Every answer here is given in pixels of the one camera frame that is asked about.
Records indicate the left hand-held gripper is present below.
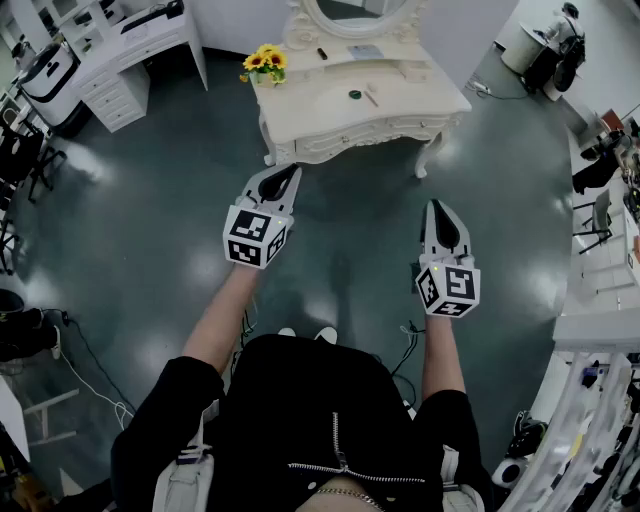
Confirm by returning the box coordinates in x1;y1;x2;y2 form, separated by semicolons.
222;163;304;271

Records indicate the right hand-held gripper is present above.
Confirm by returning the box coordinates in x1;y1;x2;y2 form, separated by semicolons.
414;198;482;319

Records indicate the cream ornate dressing table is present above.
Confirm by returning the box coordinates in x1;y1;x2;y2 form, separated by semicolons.
249;42;474;180

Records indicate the white drawer with knob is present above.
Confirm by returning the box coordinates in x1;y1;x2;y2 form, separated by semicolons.
399;59;434;84

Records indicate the person's right forearm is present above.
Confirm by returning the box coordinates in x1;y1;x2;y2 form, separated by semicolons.
421;312;469;405

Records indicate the person's left forearm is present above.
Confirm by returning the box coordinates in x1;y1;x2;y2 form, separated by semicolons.
182;259;261;377

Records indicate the yellow sunflower bouquet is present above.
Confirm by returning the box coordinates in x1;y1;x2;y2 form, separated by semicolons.
239;43;289;86

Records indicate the grey chair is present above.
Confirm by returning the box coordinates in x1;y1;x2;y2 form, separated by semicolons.
572;188;615;256

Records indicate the oval cream-framed mirror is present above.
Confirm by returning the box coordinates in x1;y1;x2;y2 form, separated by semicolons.
282;0;432;52

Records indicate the pale blue mask packet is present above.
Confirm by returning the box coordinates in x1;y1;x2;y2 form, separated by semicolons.
346;44;385;62

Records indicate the white dresser with shelves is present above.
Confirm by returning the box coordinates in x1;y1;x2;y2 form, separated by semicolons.
72;0;209;134

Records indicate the round white table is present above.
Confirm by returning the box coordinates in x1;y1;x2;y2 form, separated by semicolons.
499;22;552;76

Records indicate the black flat desk device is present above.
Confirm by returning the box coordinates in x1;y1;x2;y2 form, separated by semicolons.
121;0;185;35

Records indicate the person's black clothing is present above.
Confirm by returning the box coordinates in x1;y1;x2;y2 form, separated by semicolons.
110;332;496;512

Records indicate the white and black robot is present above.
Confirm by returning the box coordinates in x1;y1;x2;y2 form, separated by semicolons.
18;42;84;129

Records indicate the white shelf unit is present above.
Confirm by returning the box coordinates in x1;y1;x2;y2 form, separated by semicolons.
37;0;126;56

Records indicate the white metal rack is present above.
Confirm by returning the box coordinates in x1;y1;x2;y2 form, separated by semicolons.
22;387;81;446

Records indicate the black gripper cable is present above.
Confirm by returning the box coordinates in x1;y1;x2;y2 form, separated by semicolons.
230;298;259;381
389;321;426;401

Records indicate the black floor cable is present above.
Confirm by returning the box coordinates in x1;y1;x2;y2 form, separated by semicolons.
42;308;137;416

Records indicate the white floor cable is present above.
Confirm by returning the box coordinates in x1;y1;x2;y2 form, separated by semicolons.
58;344;136;431

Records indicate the gold chain necklace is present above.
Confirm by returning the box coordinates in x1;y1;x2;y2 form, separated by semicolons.
314;487;387;512

